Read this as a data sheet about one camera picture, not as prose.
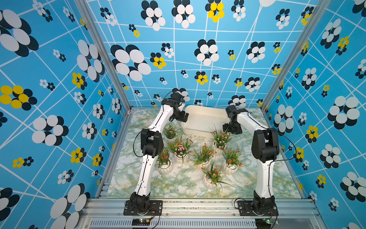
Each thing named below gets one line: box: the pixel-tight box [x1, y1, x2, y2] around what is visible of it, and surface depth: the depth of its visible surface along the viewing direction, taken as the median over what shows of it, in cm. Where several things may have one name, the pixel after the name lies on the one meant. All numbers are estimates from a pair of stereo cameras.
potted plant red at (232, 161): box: [222, 148, 243, 175], surface depth 82 cm
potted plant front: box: [201, 159, 232, 194], surface depth 76 cm
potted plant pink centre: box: [167, 135, 194, 166], surface depth 82 cm
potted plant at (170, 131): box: [162, 122, 179, 140], surface depth 93 cm
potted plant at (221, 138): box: [210, 123, 234, 152], surface depth 86 cm
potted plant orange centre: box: [189, 142, 217, 167], surface depth 83 cm
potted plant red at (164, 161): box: [156, 147, 172, 175], surface depth 84 cm
